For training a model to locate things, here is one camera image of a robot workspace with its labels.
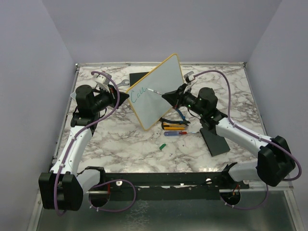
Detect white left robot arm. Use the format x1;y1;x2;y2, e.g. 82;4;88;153
38;85;129;213

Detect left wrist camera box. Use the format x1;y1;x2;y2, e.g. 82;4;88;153
93;74;112;92

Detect white green whiteboard marker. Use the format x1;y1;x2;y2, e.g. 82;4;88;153
147;88;163;95

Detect yellow utility knife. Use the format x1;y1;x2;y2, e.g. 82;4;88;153
161;122;186;131

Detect large black network switch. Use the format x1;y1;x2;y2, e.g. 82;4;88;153
129;72;148;86

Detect small black network switch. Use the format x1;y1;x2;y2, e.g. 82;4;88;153
200;124;230;157

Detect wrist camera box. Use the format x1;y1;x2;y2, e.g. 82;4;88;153
93;74;112;92
183;71;195;84

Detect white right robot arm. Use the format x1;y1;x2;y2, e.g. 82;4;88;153
162;84;295;188

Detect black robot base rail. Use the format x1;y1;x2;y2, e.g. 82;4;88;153
89;172;249;201

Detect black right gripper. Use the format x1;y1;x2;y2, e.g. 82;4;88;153
163;83;206;117

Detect blue handled cutting pliers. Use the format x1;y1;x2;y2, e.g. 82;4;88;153
160;107;191;127

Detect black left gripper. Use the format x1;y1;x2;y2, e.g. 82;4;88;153
91;84;129;113

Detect silver open-end wrench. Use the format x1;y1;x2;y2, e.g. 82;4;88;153
117;79;129;87

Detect small white square device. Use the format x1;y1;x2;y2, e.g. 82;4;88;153
70;91;76;100

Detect blue red screwdriver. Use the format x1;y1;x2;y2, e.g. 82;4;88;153
164;131;199;136

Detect yellow framed whiteboard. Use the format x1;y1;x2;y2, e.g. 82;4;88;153
126;53;184;130

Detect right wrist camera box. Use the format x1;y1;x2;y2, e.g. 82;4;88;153
183;71;195;84

